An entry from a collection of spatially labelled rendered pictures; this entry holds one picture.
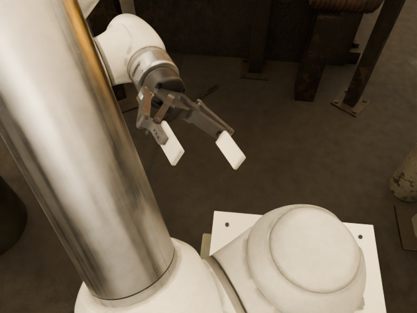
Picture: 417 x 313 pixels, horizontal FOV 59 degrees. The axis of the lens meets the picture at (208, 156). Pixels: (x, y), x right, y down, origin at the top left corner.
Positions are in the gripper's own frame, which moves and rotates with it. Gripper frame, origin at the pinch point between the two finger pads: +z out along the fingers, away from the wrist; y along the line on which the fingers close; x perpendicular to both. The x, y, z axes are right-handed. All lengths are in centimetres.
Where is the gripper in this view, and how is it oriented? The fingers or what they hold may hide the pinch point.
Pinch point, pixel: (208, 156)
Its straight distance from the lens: 58.8
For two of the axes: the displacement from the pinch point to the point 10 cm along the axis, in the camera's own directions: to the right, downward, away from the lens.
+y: -7.3, -0.7, -6.8
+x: 5.1, -7.2, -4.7
